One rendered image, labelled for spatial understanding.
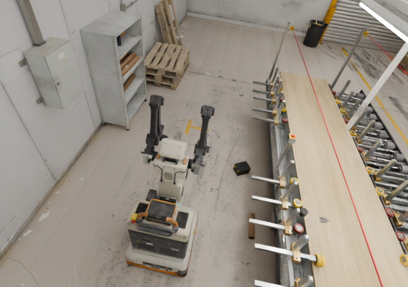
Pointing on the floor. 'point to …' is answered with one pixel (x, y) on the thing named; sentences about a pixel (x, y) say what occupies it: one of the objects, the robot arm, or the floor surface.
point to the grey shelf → (120, 111)
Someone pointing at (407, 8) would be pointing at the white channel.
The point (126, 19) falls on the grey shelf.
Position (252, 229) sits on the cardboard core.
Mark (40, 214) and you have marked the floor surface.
